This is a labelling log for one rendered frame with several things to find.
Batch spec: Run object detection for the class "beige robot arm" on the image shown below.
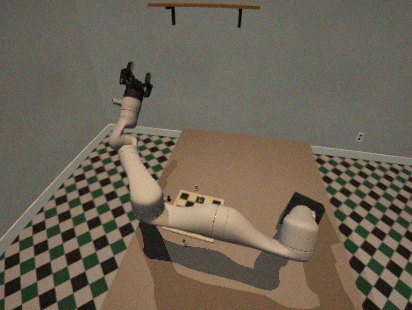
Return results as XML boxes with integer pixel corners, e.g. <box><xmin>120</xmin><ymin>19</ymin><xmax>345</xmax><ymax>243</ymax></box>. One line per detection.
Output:
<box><xmin>109</xmin><ymin>97</ymin><xmax>319</xmax><ymax>262</ymax></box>

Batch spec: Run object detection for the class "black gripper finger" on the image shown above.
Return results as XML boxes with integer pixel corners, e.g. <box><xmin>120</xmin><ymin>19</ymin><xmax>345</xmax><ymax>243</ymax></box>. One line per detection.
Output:
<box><xmin>119</xmin><ymin>61</ymin><xmax>138</xmax><ymax>87</ymax></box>
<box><xmin>139</xmin><ymin>73</ymin><xmax>153</xmax><ymax>98</ymax></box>

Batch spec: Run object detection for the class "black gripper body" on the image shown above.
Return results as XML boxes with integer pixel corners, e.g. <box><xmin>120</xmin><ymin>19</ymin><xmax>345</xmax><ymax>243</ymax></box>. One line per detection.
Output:
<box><xmin>123</xmin><ymin>79</ymin><xmax>145</xmax><ymax>102</ymax></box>

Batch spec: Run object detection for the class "chessboard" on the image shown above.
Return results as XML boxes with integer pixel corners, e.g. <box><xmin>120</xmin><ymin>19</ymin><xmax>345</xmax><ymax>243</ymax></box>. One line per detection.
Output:
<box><xmin>162</xmin><ymin>190</ymin><xmax>225</xmax><ymax>243</ymax></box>

